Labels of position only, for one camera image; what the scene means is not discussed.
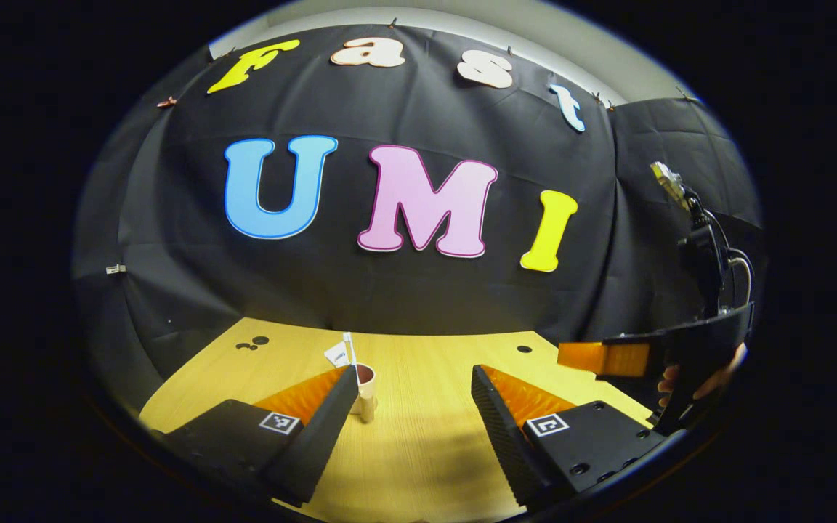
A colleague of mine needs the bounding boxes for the white gripper cables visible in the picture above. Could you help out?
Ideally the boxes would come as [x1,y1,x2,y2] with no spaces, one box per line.
[702,209,755,309]

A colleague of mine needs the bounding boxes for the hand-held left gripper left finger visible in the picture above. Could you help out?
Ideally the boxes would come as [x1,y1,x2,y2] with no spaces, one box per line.
[161,363,360,508]

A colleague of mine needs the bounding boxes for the black backdrop cloth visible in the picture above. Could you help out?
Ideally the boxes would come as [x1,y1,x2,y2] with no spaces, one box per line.
[73,25,764,408]

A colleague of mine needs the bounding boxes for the beige cup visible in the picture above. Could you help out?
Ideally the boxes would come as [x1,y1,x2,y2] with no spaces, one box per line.
[349,363,377,423]

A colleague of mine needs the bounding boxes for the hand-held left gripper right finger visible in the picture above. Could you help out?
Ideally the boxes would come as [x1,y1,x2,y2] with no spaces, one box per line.
[471,363,670,511]

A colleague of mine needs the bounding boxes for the wooden desktop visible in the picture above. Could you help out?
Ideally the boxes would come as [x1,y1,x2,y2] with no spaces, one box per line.
[139,317,655,523]

